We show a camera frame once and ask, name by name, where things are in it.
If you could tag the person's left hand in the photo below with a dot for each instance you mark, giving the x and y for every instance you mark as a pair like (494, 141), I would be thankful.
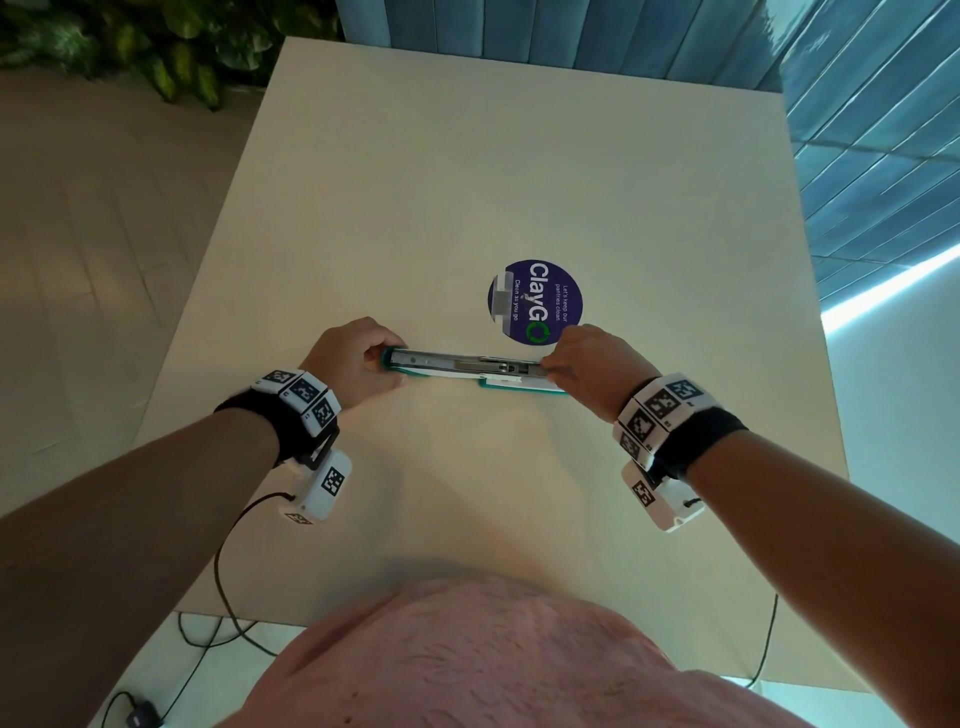
(345, 360)

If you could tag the person's right hand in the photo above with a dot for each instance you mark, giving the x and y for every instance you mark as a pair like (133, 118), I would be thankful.
(600, 371)

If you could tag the person's left fingers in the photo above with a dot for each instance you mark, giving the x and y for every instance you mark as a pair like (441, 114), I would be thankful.
(382, 341)

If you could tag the person's right fingers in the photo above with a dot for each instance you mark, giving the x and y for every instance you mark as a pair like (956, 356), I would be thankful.
(559, 364)

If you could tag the long teal metal stapler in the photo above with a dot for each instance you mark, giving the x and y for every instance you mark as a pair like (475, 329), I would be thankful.
(472, 366)

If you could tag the person's right forearm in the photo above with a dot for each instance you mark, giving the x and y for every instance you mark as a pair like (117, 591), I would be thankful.
(825, 555)

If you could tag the person's left forearm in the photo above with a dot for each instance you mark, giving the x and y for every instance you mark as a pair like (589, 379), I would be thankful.
(127, 555)

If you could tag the round blue sticker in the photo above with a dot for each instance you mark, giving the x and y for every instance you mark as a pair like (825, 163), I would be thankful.
(541, 300)

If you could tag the black wristband with marker cubes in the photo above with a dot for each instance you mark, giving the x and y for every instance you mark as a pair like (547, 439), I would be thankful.
(660, 412)
(304, 397)

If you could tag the pink shirt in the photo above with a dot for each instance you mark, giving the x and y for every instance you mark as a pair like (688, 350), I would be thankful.
(495, 660)

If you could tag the green leafy plant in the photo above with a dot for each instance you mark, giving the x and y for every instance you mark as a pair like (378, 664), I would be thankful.
(180, 45)

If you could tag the small black power adapter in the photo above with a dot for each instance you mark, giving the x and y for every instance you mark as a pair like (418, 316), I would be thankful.
(144, 710)

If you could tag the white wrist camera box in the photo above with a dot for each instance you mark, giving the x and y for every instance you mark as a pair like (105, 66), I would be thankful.
(660, 502)
(319, 487)

